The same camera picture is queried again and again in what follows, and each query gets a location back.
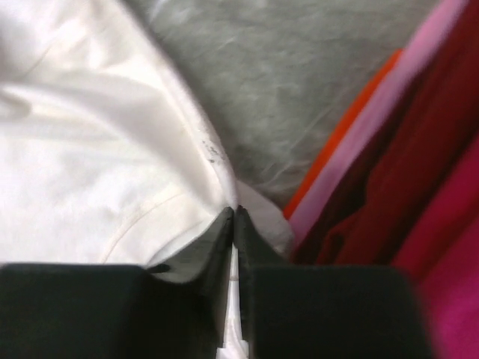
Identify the pink folded t-shirt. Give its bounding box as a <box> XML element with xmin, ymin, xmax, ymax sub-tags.
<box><xmin>289</xmin><ymin>1</ymin><xmax>467</xmax><ymax>245</ymax></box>

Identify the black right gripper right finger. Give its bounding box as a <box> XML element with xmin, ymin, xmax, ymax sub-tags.
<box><xmin>234</xmin><ymin>207</ymin><xmax>434</xmax><ymax>359</ymax></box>

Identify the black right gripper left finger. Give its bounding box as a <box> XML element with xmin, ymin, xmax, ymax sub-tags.
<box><xmin>1</xmin><ymin>209</ymin><xmax>234</xmax><ymax>358</ymax></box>

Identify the orange folded t-shirt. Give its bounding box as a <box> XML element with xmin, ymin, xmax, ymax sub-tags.
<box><xmin>283</xmin><ymin>49</ymin><xmax>403</xmax><ymax>221</ymax></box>

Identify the magenta folded t-shirt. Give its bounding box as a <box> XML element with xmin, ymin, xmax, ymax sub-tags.
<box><xmin>388</xmin><ymin>0</ymin><xmax>479</xmax><ymax>359</ymax></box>

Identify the cream white t-shirt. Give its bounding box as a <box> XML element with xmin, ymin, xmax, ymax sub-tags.
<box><xmin>1</xmin><ymin>1</ymin><xmax>292</xmax><ymax>358</ymax></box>

